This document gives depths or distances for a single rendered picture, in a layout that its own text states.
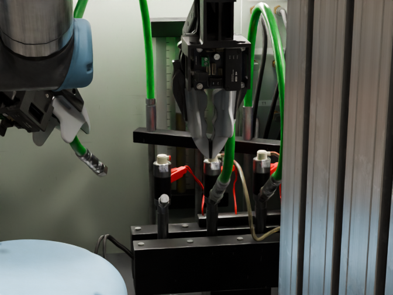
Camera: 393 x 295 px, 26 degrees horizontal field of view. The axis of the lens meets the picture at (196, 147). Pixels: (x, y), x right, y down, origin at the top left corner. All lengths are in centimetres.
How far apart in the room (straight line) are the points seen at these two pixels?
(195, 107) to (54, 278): 44
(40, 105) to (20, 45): 24
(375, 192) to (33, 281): 29
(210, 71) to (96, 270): 40
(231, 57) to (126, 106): 68
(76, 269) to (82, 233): 107
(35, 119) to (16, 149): 55
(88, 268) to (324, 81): 27
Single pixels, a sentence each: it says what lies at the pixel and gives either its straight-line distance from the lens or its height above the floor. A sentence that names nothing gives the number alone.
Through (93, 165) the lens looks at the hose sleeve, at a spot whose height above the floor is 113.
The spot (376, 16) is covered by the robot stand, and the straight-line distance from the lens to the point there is 35.
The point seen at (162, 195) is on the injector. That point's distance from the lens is 132.
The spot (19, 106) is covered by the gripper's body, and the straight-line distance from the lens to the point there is 104.
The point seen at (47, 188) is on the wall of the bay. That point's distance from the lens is 164.
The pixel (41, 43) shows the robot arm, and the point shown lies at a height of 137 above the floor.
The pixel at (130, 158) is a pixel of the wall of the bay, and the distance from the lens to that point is 163.
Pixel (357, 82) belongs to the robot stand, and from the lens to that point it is 37.
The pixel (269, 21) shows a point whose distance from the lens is 126.
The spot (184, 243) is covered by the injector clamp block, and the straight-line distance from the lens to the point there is 135.
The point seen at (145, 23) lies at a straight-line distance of 146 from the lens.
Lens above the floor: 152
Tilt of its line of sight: 17 degrees down
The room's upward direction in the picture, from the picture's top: straight up
